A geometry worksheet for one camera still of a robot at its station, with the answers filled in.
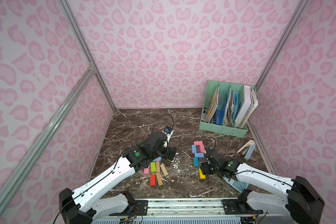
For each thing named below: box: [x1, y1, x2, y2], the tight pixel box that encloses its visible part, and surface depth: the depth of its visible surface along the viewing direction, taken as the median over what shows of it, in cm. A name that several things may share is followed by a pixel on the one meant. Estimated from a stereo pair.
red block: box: [149, 174, 157, 186], surface depth 84 cm
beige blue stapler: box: [235, 139, 256, 161], surface depth 93 cm
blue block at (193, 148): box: [191, 144, 197, 154], surface depth 97 cm
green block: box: [150, 161, 157, 173], surface depth 88 cm
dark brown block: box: [161, 158, 172, 166], surface depth 90 cm
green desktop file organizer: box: [198, 80, 257, 139], surface depth 99 cm
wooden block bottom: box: [155, 171, 163, 186], surface depth 85 cm
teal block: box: [193, 156, 200, 167], surface depth 91 cm
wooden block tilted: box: [159, 163, 169, 177], surface depth 87 cm
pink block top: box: [193, 140, 204, 147], surface depth 100 cm
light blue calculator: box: [222, 176, 250, 194], surface depth 80 cm
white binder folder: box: [235, 85, 255, 128], surface depth 94 cm
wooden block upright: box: [155, 160, 161, 173], surface depth 88 cm
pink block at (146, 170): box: [143, 166, 150, 175], surface depth 87 cm
